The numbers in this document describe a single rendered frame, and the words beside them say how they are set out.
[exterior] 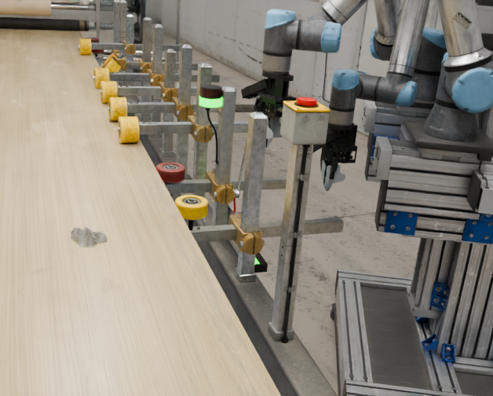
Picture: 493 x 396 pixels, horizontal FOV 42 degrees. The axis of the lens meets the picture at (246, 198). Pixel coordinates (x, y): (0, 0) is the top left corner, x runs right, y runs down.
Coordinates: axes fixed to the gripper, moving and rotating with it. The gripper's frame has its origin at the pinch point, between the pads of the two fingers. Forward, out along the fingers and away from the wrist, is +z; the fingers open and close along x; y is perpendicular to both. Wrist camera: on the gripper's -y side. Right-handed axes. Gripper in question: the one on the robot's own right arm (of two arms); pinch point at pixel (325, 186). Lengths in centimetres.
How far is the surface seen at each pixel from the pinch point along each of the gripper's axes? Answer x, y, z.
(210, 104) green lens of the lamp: -6.9, -39.5, -27.7
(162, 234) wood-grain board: -42, -58, -8
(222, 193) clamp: -8.5, -35.3, -2.9
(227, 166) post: -5.8, -33.5, -9.7
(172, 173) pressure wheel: -4.0, -48.5, -7.8
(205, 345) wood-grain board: -83, -60, -8
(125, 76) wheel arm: 98, -46, -12
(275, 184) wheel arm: -1.6, -17.1, -2.2
